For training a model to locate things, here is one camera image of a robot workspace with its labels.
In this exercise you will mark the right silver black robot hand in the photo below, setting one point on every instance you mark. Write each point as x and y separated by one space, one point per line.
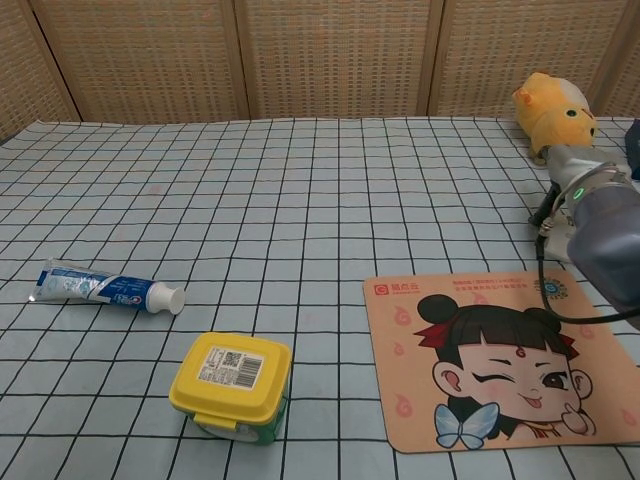
572 162

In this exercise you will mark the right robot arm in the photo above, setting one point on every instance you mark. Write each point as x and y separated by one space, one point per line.
610 230

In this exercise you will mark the cartoon girl mouse pad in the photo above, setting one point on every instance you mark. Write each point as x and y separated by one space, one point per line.
480 320

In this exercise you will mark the yellow plush toy animal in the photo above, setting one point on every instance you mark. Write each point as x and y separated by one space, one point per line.
550 115

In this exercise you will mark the dark blue box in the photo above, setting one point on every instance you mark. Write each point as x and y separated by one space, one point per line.
636 145

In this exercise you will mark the rattan folding screen panel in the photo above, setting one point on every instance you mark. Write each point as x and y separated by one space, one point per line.
627 60
25 70
525 40
145 60
340 55

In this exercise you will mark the light blue checkered tablecloth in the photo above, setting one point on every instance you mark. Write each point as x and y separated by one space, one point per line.
280 210

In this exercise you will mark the yellow lidded green container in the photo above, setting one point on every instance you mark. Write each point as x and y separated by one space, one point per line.
230 380

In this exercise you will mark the blue white toothpaste tube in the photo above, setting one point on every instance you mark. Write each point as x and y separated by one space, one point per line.
95 289

